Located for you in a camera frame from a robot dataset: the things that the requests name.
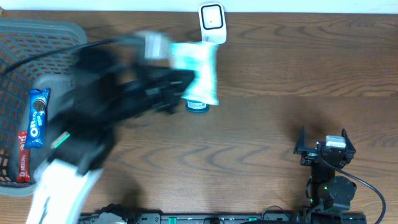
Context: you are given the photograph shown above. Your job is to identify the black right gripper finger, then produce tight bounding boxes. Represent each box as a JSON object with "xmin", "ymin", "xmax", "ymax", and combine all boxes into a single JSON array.
[
  {"xmin": 293, "ymin": 126, "xmax": 308, "ymax": 155},
  {"xmin": 341, "ymin": 129, "xmax": 356, "ymax": 152}
]

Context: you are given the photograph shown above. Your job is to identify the white teal wet wipes pack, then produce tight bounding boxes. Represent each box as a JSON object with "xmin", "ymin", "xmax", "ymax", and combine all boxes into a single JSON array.
[{"xmin": 170, "ymin": 42, "xmax": 219, "ymax": 105}]

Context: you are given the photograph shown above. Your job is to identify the teal mouthwash bottle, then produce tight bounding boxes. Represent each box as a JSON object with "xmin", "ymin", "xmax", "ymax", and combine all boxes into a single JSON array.
[{"xmin": 185, "ymin": 100, "xmax": 210, "ymax": 113}]

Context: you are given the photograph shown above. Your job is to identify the blue Oreo cookie pack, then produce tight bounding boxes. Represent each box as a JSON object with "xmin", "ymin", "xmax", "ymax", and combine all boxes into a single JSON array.
[{"xmin": 25, "ymin": 88, "xmax": 51, "ymax": 149}]

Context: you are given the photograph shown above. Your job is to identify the red Nescafe coffee stick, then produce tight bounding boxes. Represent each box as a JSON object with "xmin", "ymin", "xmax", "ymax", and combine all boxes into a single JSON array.
[{"xmin": 17, "ymin": 131, "xmax": 30, "ymax": 183}]

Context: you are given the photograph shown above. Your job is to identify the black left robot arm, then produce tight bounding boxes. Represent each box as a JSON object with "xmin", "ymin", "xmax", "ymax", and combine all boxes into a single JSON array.
[{"xmin": 27, "ymin": 47, "xmax": 195, "ymax": 223}]

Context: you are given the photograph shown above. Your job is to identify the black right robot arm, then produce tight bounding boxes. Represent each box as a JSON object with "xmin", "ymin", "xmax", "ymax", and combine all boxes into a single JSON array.
[{"xmin": 293, "ymin": 127, "xmax": 357, "ymax": 223}]

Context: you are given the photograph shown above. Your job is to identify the white barcode scanner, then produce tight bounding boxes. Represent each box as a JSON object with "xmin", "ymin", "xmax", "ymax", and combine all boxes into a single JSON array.
[{"xmin": 198, "ymin": 2, "xmax": 227, "ymax": 45}]

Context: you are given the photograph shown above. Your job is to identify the grey plastic shopping basket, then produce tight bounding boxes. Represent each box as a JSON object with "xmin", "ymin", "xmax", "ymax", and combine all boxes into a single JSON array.
[{"xmin": 1, "ymin": 18, "xmax": 87, "ymax": 197}]

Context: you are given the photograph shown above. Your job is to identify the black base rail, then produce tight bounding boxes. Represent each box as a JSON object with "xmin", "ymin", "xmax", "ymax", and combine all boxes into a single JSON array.
[{"xmin": 77, "ymin": 204, "xmax": 367, "ymax": 224}]

